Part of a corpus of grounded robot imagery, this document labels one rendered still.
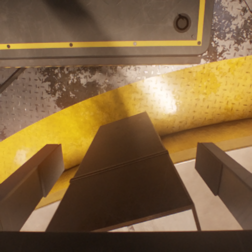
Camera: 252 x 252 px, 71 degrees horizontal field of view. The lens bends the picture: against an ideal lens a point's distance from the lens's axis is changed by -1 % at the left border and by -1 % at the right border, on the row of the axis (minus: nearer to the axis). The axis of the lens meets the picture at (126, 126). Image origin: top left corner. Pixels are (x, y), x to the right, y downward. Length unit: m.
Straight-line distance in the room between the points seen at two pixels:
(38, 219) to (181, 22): 0.74
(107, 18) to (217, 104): 0.62
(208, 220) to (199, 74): 0.57
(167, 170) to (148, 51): 0.35
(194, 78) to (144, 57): 0.41
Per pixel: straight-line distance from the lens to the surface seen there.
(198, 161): 0.17
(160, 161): 0.23
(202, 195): 0.67
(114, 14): 0.50
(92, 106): 0.83
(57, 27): 0.52
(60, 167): 0.17
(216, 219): 0.75
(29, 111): 0.93
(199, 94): 0.87
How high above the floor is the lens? 0.80
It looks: 74 degrees down
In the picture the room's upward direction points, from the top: 179 degrees counter-clockwise
